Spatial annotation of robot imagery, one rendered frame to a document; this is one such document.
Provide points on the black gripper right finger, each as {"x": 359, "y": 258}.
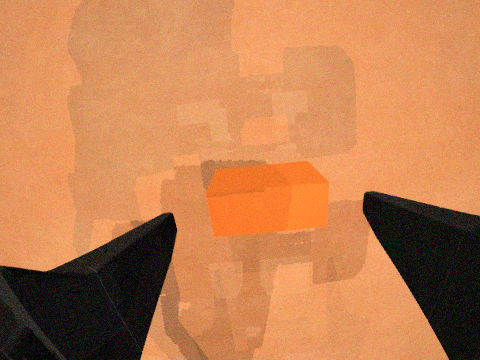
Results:
{"x": 437, "y": 252}

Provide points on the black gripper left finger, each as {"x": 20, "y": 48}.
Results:
{"x": 100, "y": 305}

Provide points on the orange block with dark square mark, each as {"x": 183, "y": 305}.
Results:
{"x": 267, "y": 198}

